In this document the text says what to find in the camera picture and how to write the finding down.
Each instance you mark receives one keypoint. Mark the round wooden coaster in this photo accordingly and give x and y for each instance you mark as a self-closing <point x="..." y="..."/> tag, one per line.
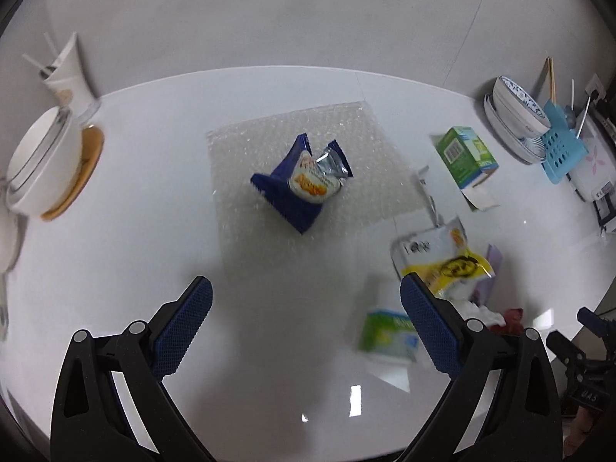
<point x="91" y="149"/>

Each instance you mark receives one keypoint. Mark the white wall outlet with plug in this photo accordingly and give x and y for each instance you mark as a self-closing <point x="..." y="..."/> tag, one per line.
<point x="596" y="87"/>

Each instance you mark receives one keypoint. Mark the person's right hand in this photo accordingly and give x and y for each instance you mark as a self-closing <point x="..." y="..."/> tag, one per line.
<point x="582" y="430"/>

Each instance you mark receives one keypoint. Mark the green and white carton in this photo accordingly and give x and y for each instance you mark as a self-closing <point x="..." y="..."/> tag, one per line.
<point x="462" y="159"/>

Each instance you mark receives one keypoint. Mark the blue patterned bowl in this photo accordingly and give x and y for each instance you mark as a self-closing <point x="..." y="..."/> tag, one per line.
<point x="522" y="101"/>

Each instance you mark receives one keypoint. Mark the clear bubble wrap sheet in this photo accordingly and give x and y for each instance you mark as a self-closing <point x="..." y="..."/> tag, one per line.
<point x="240" y="163"/>

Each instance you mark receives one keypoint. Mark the purple wrapper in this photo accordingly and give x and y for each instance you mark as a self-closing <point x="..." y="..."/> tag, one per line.
<point x="491" y="274"/>

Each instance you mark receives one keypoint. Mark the crumpled white tissue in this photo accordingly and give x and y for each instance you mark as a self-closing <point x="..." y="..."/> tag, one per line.
<point x="481" y="313"/>

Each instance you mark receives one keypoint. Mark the torn white wrapper strip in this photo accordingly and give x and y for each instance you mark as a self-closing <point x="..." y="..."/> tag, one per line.
<point x="428" y="192"/>

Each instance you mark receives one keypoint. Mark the green and white tissue pack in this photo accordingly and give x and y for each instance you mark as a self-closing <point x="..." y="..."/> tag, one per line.
<point x="385" y="334"/>

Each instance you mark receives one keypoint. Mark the blue utensil holder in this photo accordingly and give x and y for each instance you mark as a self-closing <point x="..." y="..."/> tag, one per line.
<point x="563" y="149"/>

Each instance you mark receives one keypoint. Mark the blue snack packet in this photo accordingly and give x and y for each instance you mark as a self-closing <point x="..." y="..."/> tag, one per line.
<point x="288" y="202"/>

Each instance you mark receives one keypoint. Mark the stacked white bowls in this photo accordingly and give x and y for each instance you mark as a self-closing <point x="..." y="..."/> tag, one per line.
<point x="53" y="178"/>

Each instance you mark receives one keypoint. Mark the pair of wooden chopsticks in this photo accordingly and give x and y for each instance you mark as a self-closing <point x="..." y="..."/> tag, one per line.
<point x="551" y="82"/>

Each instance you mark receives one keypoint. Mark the white dark-rimmed bowl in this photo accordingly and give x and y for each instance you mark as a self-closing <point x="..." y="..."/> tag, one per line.
<point x="36" y="144"/>

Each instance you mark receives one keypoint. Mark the yellow and white snack packet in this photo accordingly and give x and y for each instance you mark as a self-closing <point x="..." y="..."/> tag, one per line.
<point x="452" y="269"/>

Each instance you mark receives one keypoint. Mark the tall white paper cup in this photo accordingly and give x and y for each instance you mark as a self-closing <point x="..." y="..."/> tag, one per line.
<point x="67" y="77"/>

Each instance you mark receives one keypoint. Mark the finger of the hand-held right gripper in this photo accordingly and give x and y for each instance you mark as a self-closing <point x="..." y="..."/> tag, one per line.
<point x="568" y="349"/>
<point x="596" y="322"/>

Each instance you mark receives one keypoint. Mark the dark red wrapper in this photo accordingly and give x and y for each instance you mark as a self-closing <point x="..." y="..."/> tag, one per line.
<point x="512" y="317"/>

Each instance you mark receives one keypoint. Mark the white floral rice cooker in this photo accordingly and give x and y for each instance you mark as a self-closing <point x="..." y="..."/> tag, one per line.
<point x="594" y="163"/>

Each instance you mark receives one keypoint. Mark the white bowl with chopsticks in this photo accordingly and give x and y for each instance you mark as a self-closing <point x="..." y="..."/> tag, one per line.
<point x="7" y="245"/>

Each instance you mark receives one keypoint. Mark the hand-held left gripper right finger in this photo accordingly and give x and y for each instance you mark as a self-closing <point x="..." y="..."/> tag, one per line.
<point x="426" y="317"/>

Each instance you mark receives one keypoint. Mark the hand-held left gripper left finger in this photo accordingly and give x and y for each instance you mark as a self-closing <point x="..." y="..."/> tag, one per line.
<point x="185" y="322"/>

